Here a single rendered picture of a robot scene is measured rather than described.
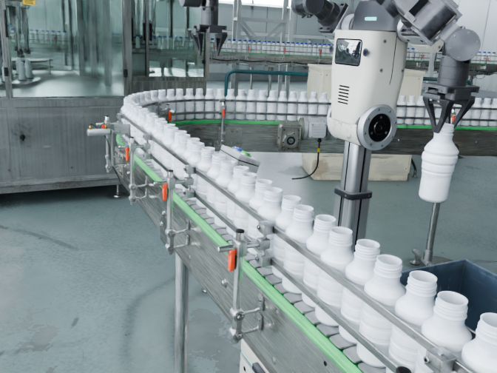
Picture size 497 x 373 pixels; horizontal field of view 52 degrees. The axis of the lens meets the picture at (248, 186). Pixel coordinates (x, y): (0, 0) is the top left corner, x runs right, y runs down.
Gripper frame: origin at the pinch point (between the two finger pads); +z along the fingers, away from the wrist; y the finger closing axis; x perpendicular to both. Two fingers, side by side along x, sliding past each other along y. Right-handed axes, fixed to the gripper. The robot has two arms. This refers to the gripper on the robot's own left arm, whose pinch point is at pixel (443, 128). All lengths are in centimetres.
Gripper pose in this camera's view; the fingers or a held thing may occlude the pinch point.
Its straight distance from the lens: 114.5
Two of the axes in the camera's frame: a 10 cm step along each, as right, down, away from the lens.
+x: -4.8, -3.0, 8.2
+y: 8.8, -1.0, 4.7
